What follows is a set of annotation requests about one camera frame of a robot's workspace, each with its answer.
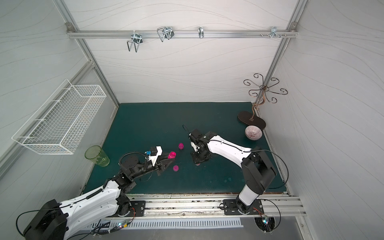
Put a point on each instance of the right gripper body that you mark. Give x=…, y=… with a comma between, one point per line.
x=197, y=151

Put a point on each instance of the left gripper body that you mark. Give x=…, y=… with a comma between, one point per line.
x=161, y=160

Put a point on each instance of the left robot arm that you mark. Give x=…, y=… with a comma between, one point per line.
x=60, y=221

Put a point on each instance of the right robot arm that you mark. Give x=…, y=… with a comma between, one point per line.
x=256, y=166

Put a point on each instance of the green table mat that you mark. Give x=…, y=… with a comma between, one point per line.
x=138, y=127

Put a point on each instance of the pink patterned bowl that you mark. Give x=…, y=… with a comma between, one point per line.
x=253, y=133

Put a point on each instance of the green plastic cup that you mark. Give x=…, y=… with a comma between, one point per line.
x=97, y=156

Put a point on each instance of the metal hook tree stand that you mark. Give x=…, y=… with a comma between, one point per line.
x=260, y=93

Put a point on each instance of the small metal hook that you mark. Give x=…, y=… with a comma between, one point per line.
x=201, y=32

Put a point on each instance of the metal double hook middle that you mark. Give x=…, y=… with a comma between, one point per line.
x=165, y=33

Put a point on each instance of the metal double hook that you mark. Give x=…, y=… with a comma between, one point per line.
x=135, y=42
x=165, y=33

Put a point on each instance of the metal double hook left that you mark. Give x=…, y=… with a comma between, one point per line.
x=135, y=42

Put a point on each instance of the metal hook right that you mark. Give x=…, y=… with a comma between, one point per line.
x=274, y=33

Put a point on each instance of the aluminium top crossbar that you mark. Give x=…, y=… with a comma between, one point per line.
x=179, y=34

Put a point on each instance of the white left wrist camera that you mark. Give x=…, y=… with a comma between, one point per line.
x=153, y=154

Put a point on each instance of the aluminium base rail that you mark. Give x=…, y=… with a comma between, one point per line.
x=211, y=205

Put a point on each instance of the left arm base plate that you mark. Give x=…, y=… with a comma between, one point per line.
x=138, y=207

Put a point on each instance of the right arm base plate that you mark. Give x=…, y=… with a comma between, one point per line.
x=232, y=207

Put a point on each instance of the white slotted cable duct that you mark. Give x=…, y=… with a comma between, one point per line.
x=194, y=223

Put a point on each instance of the white wire basket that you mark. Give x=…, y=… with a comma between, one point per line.
x=58, y=126

